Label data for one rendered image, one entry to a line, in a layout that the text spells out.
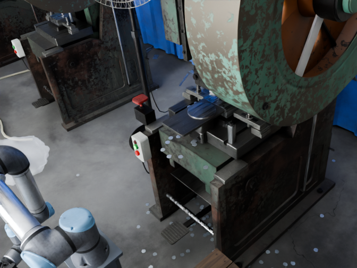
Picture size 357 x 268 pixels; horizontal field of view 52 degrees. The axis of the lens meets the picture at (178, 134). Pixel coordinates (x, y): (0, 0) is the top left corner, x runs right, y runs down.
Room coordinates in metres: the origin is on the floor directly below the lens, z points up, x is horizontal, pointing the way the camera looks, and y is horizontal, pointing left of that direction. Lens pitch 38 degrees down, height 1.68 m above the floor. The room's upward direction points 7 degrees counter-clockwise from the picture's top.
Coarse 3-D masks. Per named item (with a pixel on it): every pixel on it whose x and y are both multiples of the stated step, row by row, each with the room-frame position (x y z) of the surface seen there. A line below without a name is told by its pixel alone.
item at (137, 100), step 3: (138, 96) 1.53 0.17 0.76; (141, 96) 1.53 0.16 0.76; (144, 96) 1.53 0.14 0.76; (147, 96) 1.52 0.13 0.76; (132, 99) 1.51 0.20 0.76; (135, 99) 1.50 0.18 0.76; (138, 99) 1.50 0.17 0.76; (141, 99) 1.50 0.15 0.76; (144, 99) 1.50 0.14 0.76; (147, 99) 1.51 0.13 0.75; (135, 102) 1.49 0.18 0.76; (138, 102) 1.48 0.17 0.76; (141, 102) 1.48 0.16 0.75; (141, 105) 1.51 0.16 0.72
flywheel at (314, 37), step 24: (288, 0) 0.99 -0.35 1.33; (312, 0) 0.98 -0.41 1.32; (336, 0) 0.93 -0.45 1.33; (288, 24) 0.99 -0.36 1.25; (312, 24) 0.99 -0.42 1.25; (336, 24) 1.15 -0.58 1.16; (288, 48) 1.00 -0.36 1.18; (312, 48) 0.99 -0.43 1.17; (336, 48) 1.14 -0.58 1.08; (312, 72) 1.07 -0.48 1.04
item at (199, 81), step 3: (192, 60) 1.38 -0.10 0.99; (195, 69) 1.34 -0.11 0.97; (195, 72) 1.34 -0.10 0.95; (195, 75) 1.33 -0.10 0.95; (198, 75) 1.33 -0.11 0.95; (195, 78) 1.33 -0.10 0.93; (198, 78) 1.33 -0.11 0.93; (195, 81) 1.35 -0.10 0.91; (198, 81) 1.33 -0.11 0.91; (201, 81) 1.32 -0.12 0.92; (198, 84) 1.33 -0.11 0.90; (201, 84) 1.32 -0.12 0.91; (204, 84) 1.30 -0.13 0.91; (204, 87) 1.31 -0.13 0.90; (207, 87) 1.29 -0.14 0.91
